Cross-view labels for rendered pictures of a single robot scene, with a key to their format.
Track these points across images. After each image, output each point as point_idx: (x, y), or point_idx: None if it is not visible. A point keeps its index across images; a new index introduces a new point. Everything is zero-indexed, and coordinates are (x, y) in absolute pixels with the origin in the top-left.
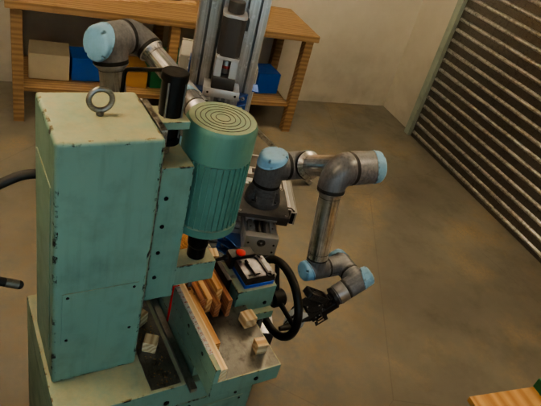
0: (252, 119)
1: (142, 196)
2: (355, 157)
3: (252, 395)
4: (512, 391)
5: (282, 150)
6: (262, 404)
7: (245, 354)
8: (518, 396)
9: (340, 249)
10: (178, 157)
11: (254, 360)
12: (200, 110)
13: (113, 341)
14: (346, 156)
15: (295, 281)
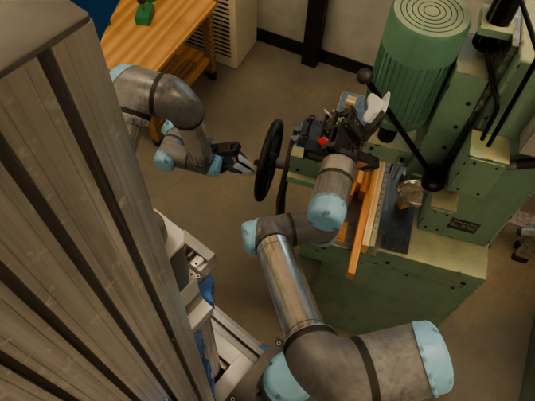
0: (399, 0)
1: None
2: (162, 75)
3: (220, 276)
4: (107, 67)
5: None
6: (219, 264)
7: (362, 108)
8: (108, 63)
9: (158, 157)
10: (470, 44)
11: (359, 102)
12: (450, 25)
13: None
14: (171, 82)
15: (275, 122)
